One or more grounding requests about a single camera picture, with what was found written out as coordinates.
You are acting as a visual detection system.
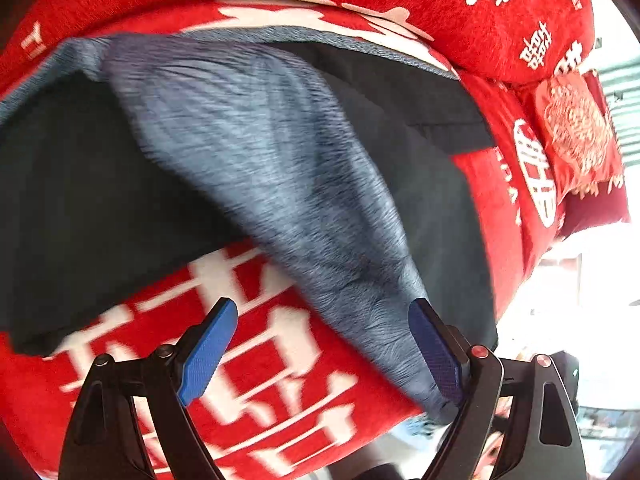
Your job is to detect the red wedding bed cover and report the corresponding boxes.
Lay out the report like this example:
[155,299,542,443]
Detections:
[0,0,566,480]

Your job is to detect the red wedding quilt roll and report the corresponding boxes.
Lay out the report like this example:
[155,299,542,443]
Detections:
[0,0,597,86]

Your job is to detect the black pants with patterned stripe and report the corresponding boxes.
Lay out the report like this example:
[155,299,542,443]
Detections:
[1,32,497,424]

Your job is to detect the red embroidered pillow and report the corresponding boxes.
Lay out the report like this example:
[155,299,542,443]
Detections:
[534,69,626,206]

